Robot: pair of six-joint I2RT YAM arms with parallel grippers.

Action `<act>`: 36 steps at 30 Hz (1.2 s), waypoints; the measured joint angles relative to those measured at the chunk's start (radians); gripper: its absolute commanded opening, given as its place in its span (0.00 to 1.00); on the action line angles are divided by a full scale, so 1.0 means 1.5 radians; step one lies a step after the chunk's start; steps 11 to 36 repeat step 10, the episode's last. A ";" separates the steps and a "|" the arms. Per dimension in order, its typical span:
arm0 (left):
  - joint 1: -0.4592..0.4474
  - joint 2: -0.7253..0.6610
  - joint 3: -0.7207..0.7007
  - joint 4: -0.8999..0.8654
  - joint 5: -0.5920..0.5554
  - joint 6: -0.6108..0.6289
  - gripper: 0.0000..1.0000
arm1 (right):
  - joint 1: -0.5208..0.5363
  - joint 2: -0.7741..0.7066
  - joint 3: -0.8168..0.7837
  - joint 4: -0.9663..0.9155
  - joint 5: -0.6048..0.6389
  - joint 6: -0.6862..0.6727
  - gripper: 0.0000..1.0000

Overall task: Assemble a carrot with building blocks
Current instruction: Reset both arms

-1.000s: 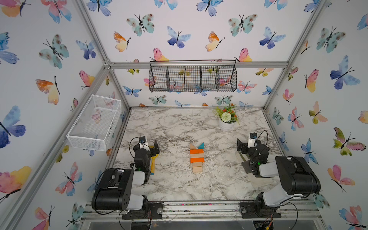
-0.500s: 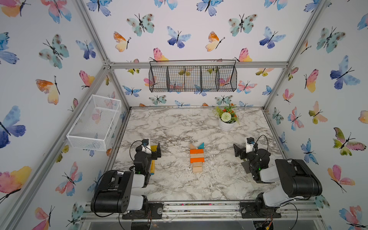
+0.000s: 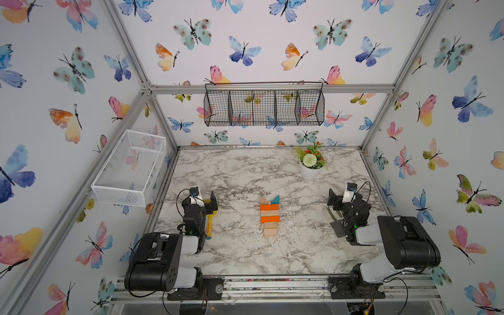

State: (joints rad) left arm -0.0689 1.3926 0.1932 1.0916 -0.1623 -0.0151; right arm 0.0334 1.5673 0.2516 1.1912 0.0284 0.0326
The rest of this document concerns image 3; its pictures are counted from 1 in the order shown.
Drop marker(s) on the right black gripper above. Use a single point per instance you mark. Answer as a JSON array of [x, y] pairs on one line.
[[332, 198]]

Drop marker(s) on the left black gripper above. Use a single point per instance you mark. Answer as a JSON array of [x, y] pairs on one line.
[[207, 208]]

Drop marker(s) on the natural wood triangle block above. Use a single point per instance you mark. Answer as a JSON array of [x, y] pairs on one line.
[[263, 201]]

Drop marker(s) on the long natural wood block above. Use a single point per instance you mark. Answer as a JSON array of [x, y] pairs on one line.
[[271, 213]]

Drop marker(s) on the orange rectangular block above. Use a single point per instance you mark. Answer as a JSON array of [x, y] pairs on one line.
[[270, 219], [270, 207]]

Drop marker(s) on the short natural wood block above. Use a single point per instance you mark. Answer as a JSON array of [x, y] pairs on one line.
[[270, 225]]

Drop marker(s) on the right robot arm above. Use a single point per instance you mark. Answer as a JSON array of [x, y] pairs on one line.
[[407, 247]]

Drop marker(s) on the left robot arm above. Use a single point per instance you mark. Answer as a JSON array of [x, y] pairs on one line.
[[155, 264]]

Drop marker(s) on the striped green white cloth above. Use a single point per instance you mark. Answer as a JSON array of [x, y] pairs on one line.
[[330, 215]]

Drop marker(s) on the yellow toy shovel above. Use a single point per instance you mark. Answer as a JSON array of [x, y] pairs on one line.
[[209, 227]]

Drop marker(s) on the potted artificial flower plant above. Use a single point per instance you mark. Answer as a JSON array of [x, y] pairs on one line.
[[311, 160]]

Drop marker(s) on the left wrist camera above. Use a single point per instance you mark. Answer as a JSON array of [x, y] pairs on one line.
[[195, 196]]

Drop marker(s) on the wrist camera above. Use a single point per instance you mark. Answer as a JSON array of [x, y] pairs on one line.
[[349, 193], [195, 196]]

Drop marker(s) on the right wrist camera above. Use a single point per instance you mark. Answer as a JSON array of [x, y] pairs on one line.
[[349, 193]]

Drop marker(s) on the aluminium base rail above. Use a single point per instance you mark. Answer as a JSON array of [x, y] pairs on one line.
[[291, 289]]

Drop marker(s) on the white mesh wall basket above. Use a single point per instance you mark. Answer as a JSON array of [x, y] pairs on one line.
[[128, 174]]

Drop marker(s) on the black wire wall basket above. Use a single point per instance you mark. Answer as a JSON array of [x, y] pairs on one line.
[[269, 104]]

